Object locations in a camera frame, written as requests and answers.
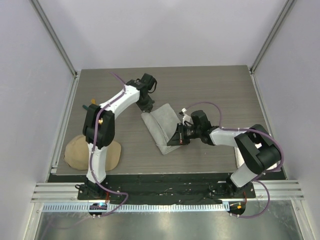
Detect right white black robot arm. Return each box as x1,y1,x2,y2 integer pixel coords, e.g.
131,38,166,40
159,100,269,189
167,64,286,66
167,122,284,198

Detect beige cap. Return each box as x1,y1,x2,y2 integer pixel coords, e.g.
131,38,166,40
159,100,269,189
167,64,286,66
63,135,122,172

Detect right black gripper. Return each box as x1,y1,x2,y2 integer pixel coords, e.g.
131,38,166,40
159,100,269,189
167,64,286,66
167,122,201,147

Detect white folded towel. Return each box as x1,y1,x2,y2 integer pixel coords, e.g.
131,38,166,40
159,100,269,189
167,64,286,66
234,147,278,171

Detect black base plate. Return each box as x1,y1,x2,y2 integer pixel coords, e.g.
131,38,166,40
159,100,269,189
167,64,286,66
77,172,257,205

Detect right aluminium frame post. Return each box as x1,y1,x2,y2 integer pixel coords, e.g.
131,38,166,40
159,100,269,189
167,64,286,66
249,0,297,74

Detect grey cloth napkin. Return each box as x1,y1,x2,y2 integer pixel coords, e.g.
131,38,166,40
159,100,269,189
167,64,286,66
141,103,181,155

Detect white slotted cable duct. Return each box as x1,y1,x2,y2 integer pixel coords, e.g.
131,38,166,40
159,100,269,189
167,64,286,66
42,202,230,213

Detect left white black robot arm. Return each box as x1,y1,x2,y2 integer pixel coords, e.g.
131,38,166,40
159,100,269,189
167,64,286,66
76,73,157,200

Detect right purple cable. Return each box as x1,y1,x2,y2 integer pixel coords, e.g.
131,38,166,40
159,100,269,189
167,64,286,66
186,101,285,218

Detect aluminium frame post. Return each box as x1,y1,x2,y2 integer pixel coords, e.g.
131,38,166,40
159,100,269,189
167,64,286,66
249,0,297,74
29,0,78,78

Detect left aluminium frame post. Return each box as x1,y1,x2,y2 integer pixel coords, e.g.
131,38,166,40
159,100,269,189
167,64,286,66
29,0,78,78

